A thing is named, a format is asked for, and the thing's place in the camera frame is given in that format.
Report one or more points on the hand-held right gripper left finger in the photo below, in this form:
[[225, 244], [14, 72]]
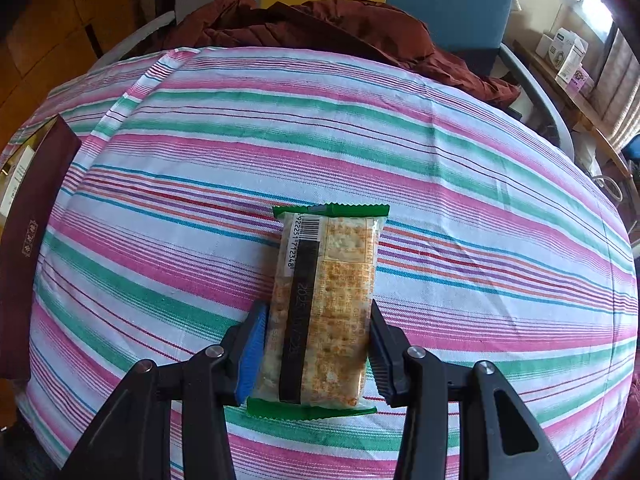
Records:
[[252, 355]]

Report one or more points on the maroon tin box gold inside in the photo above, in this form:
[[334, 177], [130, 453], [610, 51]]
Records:
[[30, 240]]

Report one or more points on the dark red jacket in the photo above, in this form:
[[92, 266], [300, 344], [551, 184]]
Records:
[[325, 25]]

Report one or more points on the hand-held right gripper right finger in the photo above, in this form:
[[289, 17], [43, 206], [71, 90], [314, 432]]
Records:
[[381, 360]]

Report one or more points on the grey yellow blue chair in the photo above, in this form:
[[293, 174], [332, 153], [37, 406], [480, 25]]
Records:
[[450, 0]]

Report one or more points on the pink checked curtain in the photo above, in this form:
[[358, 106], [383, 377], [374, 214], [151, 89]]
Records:
[[625, 85]]

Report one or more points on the pink green striped cloth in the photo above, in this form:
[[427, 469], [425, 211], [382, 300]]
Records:
[[450, 210]]

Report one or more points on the wooden desk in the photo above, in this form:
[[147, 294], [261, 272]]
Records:
[[585, 105]]

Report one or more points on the green cracker packet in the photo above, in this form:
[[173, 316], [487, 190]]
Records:
[[335, 280]]

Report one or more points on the small white carton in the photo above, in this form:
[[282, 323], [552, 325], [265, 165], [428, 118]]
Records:
[[546, 45]]

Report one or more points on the blue bag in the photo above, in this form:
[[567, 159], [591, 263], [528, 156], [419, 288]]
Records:
[[632, 147]]

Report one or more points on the white printed carton box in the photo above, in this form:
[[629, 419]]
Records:
[[17, 180]]

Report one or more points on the small purple box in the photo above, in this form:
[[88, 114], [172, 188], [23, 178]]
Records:
[[582, 82]]

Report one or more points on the wooden wardrobe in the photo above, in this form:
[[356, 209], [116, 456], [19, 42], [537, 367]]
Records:
[[50, 25]]

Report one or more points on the tall white carton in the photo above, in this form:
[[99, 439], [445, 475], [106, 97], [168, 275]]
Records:
[[570, 55]]

